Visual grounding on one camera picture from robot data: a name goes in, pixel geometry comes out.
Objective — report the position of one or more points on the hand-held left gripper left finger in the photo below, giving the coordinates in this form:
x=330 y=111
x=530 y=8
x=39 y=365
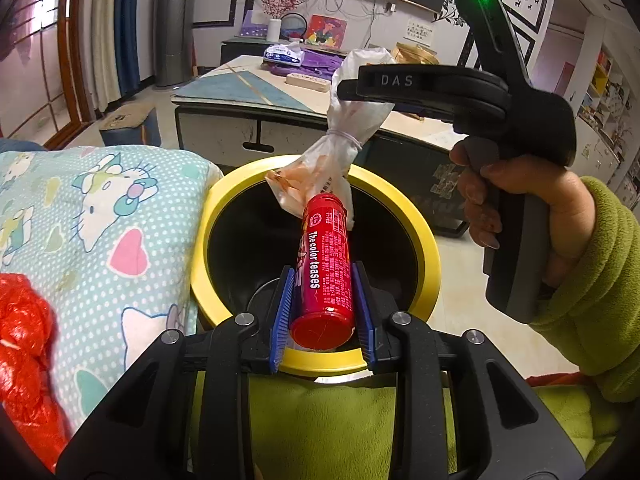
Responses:
x=283 y=310

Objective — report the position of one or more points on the wooden basket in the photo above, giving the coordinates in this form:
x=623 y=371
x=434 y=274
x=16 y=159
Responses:
x=415 y=54

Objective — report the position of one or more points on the cluttered wall shelf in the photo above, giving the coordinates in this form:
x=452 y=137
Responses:
x=607 y=105

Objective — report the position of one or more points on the wooden glass door frame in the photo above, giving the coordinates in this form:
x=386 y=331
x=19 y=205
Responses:
x=70 y=45

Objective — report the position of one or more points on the purple picture box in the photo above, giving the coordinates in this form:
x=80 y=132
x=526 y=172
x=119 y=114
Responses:
x=252 y=25

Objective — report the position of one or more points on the green fleece clothing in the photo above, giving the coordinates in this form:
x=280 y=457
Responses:
x=320 y=425

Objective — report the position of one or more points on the red plastic bag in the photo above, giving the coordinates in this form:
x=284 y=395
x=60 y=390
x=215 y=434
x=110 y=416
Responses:
x=22 y=350

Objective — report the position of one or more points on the white curtain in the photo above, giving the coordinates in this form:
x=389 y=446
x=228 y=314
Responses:
x=104 y=30

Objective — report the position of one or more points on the person's right forearm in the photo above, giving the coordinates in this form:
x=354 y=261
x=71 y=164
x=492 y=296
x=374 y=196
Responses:
x=600 y=280

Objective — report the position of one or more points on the coffee table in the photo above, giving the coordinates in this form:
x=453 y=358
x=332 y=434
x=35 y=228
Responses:
x=260 y=105

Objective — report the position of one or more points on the purple bag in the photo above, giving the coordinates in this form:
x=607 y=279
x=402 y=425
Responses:
x=322 y=62

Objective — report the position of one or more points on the white vase with flowers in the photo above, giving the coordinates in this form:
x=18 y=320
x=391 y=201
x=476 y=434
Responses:
x=273 y=30

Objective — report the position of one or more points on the grey tower air conditioner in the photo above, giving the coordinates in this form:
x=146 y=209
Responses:
x=172 y=25

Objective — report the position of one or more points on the small square stool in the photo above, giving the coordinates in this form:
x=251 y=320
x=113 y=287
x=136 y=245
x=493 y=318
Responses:
x=127 y=125

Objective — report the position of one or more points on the white plastic bag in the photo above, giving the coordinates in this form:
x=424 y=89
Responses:
x=350 y=125

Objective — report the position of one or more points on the yellow rimmed black trash bin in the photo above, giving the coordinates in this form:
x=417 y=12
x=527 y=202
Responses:
x=210 y=260

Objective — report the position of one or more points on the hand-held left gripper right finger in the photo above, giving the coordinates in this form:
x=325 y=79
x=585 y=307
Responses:
x=363 y=316

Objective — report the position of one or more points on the tissue pack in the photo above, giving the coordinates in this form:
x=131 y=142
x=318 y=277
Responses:
x=283 y=55

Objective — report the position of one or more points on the person's right hand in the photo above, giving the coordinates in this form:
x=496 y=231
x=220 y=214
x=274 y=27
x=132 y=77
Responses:
x=545 y=195

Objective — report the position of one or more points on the cartoon cat printed blanket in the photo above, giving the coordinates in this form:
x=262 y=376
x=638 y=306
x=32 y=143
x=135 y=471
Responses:
x=110 y=240

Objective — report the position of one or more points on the white wall paper sheet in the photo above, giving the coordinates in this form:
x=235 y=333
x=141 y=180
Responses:
x=420 y=29

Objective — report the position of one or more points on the beige power strip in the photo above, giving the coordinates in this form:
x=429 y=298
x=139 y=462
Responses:
x=309 y=81

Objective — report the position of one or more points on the colourful painting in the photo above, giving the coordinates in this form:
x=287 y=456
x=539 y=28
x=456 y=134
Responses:
x=326 y=31

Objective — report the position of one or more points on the dark television cabinet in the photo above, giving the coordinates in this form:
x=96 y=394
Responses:
x=240 y=50

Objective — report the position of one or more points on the red cylindrical can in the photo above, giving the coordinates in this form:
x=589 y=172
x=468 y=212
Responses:
x=324 y=270

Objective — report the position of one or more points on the blue curtain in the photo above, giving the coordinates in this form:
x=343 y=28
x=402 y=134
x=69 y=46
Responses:
x=128 y=25

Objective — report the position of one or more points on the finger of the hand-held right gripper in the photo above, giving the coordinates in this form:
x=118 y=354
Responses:
x=400 y=82

